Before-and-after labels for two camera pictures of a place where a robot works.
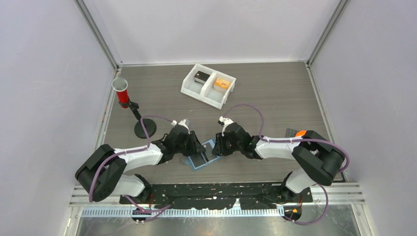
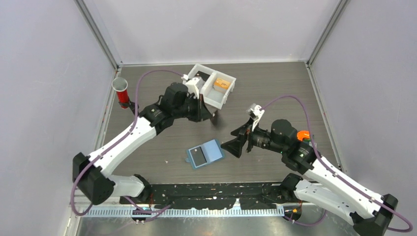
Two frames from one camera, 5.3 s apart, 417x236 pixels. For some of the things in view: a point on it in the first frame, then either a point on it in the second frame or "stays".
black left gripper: x=195 y=146 to x=201 y=112
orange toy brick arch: x=301 y=133 stays
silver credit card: x=197 y=159 to x=215 y=118
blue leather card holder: x=199 y=160 stays
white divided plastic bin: x=211 y=86 stays
